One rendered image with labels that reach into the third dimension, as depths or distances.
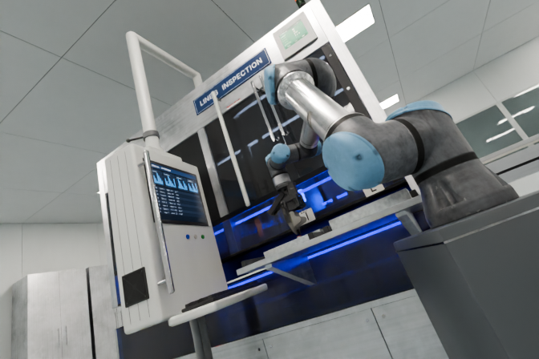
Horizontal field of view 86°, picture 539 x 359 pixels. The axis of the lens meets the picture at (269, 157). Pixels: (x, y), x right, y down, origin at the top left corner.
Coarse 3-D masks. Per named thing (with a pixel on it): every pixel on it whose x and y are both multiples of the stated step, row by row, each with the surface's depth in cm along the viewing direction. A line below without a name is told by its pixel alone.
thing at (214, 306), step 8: (256, 288) 124; (264, 288) 131; (232, 296) 106; (240, 296) 110; (248, 296) 116; (208, 304) 97; (216, 304) 96; (224, 304) 100; (232, 304) 105; (192, 312) 98; (200, 312) 97; (208, 312) 96; (168, 320) 110; (176, 320) 99; (184, 320) 98
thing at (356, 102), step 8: (328, 48) 151; (328, 56) 150; (336, 56) 147; (336, 64) 147; (336, 72) 146; (344, 72) 144; (344, 80) 143; (344, 88) 142; (352, 88) 140; (352, 96) 139; (352, 104) 138; (360, 104) 136; (360, 112) 136
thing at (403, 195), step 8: (400, 192) 86; (408, 192) 87; (376, 200) 89; (384, 200) 88; (392, 200) 87; (400, 200) 86; (360, 208) 91; (368, 208) 90; (376, 208) 89; (384, 208) 87; (344, 216) 93; (352, 216) 92; (360, 216) 90; (336, 224) 94; (344, 224) 92
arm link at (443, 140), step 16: (400, 112) 57; (416, 112) 56; (432, 112) 55; (416, 128) 53; (432, 128) 53; (448, 128) 54; (416, 144) 52; (432, 144) 53; (448, 144) 53; (464, 144) 53; (432, 160) 53
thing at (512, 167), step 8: (536, 136) 113; (520, 144) 115; (528, 144) 118; (536, 144) 110; (496, 152) 118; (504, 152) 117; (520, 152) 112; (528, 152) 111; (536, 152) 110; (480, 160) 120; (488, 160) 124; (496, 160) 115; (504, 160) 114; (512, 160) 113; (520, 160) 112; (528, 160) 110; (536, 160) 109; (496, 168) 115; (504, 168) 114; (512, 168) 112; (520, 168) 111; (528, 168) 110; (536, 168) 109; (504, 176) 113; (512, 176) 112; (520, 176) 111
